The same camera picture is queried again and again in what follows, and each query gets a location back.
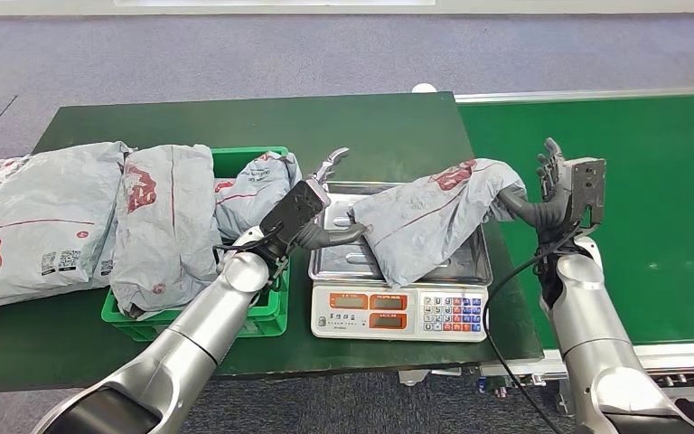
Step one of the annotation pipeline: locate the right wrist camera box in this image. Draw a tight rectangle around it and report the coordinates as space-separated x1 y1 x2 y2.
562 156 606 235

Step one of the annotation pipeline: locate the green conveyor belt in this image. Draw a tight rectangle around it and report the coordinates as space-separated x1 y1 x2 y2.
457 92 694 349

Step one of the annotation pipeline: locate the green plastic crate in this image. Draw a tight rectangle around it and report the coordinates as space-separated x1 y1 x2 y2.
99 145 291 344

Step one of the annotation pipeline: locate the white electronic scale body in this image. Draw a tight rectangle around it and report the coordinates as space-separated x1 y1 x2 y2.
309 281 491 344

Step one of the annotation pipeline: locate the large flat grey parcel bag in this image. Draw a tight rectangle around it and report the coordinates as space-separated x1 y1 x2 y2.
0 141 133 317

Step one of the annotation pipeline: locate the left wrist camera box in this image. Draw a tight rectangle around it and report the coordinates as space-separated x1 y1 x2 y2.
259 178 332 253

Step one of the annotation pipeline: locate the aluminium conveyor frame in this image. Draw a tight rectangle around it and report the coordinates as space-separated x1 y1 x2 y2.
455 84 694 414

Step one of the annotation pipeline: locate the grey parcel bag red print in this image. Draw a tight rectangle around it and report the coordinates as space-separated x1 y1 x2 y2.
213 150 304 241

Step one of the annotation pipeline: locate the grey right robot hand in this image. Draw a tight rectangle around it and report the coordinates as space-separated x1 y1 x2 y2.
498 137 571 238

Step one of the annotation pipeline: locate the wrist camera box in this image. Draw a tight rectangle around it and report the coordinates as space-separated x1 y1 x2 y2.
562 156 606 235
259 178 332 253

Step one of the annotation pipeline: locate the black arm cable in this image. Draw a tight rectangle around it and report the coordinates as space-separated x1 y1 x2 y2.
211 236 277 259
481 224 582 434

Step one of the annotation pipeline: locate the steel weighing tray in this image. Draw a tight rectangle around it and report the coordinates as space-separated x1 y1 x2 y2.
307 181 493 288

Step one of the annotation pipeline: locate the pillow-shaped grey parcel bag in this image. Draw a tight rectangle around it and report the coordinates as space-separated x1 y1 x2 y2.
350 158 528 290

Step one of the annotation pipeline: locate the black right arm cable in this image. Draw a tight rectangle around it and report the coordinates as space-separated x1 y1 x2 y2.
481 224 582 434

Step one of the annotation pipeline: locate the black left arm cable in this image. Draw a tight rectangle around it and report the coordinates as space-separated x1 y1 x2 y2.
211 236 277 259

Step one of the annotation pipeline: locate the grey table foot bracket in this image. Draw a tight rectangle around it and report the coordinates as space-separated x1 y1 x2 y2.
399 366 464 388

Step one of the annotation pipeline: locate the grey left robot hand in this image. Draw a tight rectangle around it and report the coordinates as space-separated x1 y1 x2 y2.
295 147 373 251

